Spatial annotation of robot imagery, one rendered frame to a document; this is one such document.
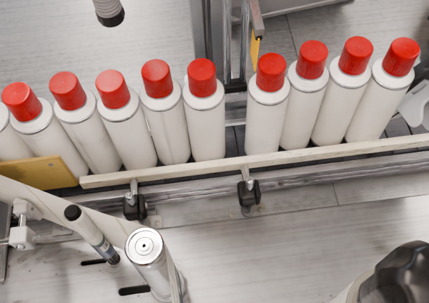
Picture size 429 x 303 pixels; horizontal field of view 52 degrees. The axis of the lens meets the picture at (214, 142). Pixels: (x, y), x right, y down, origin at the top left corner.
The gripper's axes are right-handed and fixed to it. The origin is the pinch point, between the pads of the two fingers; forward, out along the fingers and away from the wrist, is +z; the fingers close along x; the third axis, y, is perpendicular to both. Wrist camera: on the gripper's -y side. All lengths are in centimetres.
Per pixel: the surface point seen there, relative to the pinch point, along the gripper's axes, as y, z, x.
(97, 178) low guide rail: 4.3, 23.2, -36.7
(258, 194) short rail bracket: 10.0, 11.9, -17.9
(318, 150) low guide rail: 4.3, 7.5, -9.3
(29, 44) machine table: -30, 38, -46
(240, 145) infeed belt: 0.0, 15.7, -16.6
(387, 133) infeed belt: 1.1, 4.5, 3.0
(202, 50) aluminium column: -11.8, 9.9, -24.7
